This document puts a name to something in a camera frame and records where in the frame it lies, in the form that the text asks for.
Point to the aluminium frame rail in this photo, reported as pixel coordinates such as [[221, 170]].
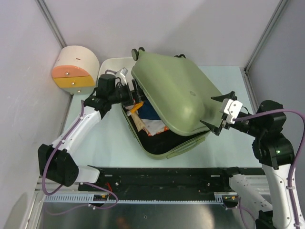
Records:
[[257, 182]]

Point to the cream drawer box orange fronts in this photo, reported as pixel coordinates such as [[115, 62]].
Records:
[[76, 70]]

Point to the white rectangular plastic basin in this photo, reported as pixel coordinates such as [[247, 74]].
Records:
[[116, 64]]

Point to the beige round pouch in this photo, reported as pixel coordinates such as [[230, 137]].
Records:
[[138, 122]]

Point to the green hard-shell suitcase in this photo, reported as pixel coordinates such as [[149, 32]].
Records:
[[181, 94]]

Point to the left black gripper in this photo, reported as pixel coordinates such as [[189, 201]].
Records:
[[139, 94]]

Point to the orange tube bottle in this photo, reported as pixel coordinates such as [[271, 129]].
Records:
[[136, 107]]

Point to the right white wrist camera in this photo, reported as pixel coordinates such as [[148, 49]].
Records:
[[230, 109]]

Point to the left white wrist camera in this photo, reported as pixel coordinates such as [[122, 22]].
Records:
[[122, 73]]

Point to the navy blue garment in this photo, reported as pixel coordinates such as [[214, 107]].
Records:
[[146, 111]]

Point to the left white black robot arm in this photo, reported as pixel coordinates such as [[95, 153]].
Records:
[[56, 161]]

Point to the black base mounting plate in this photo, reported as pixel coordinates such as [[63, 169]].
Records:
[[169, 184]]

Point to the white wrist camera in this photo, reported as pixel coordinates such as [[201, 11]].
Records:
[[122, 73], [230, 109]]

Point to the white orange patterned cloth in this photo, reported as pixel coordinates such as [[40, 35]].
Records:
[[154, 127]]

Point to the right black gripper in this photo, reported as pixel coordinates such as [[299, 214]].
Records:
[[215, 130]]

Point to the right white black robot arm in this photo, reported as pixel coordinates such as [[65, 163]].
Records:
[[276, 155]]

